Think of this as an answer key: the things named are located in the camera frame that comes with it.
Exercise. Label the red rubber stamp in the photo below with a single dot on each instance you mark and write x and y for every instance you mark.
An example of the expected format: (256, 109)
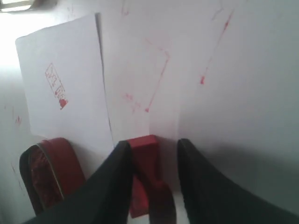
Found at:
(150, 194)

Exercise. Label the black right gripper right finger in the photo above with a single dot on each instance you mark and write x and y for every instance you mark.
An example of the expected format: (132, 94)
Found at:
(212, 198)

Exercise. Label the red ink pad tin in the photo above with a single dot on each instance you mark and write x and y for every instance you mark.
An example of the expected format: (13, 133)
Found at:
(50, 171)

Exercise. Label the white paper sheet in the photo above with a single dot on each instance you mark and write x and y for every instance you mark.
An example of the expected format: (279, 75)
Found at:
(62, 73)

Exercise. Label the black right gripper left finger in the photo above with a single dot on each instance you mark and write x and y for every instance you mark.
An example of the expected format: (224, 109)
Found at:
(103, 199)

